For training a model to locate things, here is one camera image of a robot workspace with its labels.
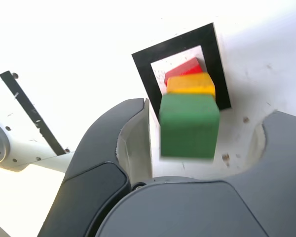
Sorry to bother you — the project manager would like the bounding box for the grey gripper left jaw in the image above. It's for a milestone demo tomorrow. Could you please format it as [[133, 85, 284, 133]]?
[[37, 98, 153, 237]]

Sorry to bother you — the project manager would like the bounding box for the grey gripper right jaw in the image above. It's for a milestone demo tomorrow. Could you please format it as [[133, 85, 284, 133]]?
[[96, 110, 296, 237]]

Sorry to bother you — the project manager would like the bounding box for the green cube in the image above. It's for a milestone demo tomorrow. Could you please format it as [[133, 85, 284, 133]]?
[[158, 93, 221, 161]]

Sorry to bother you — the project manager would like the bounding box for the yellow cube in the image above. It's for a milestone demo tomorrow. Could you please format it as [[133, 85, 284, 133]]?
[[166, 72, 217, 98]]

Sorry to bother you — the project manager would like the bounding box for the red cube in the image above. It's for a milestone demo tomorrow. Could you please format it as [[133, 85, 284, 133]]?
[[164, 57, 204, 86]]

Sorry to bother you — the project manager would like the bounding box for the black tape square outline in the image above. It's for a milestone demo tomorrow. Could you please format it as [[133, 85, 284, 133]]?
[[131, 22, 232, 114]]

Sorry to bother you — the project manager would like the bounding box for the black tape strip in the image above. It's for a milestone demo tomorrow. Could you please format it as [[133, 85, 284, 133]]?
[[0, 71, 71, 156]]

